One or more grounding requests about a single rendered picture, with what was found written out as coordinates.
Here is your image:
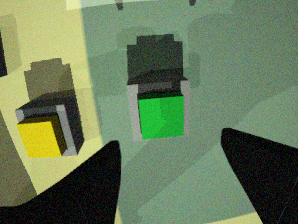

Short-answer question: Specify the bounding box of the purple button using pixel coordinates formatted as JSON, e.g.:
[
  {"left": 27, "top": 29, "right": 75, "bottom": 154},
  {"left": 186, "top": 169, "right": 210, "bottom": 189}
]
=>
[{"left": 0, "top": 41, "right": 7, "bottom": 77}]

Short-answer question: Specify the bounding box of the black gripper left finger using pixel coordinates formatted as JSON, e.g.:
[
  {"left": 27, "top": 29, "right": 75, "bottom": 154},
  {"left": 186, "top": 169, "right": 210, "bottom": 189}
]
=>
[{"left": 0, "top": 141, "right": 122, "bottom": 224}]

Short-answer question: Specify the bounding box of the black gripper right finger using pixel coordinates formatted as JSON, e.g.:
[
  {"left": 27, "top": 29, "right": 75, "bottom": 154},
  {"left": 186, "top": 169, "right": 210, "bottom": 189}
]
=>
[{"left": 221, "top": 128, "right": 298, "bottom": 224}]

